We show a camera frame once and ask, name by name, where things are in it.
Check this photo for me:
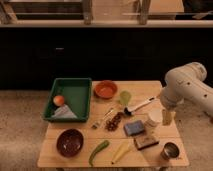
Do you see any green plastic bin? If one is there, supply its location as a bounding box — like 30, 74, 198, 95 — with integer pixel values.
43, 78, 92, 122

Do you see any yellow banana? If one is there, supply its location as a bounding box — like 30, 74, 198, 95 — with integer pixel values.
111, 142, 132, 164

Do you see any grey folded cloth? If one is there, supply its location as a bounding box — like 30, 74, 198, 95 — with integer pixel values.
53, 104, 76, 118

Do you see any wooden table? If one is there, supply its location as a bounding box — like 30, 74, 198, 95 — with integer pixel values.
37, 81, 189, 169

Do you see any red apple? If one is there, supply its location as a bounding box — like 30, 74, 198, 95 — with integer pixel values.
53, 95, 65, 107

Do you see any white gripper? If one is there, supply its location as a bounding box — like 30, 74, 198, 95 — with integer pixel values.
162, 102, 176, 126

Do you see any metal fork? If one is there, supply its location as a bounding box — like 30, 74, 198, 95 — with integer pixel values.
91, 108, 114, 129

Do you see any green chili pepper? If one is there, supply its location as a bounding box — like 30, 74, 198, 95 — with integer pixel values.
88, 140, 110, 167

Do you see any metal cup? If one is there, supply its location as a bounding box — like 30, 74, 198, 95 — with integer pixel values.
161, 142, 180, 160

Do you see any red orange bowl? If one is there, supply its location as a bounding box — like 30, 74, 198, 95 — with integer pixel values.
94, 80, 118, 99

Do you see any dark maroon bowl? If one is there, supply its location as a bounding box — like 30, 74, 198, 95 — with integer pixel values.
56, 129, 84, 158

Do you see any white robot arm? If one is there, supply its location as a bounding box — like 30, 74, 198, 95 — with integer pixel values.
159, 62, 213, 124

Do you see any blue sponge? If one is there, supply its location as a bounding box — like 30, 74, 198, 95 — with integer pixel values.
124, 120, 145, 136

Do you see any bunch of dark grapes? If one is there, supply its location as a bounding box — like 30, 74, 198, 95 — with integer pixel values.
105, 112, 123, 131

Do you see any white paper cup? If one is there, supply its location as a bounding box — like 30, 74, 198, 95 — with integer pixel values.
146, 109, 163, 127

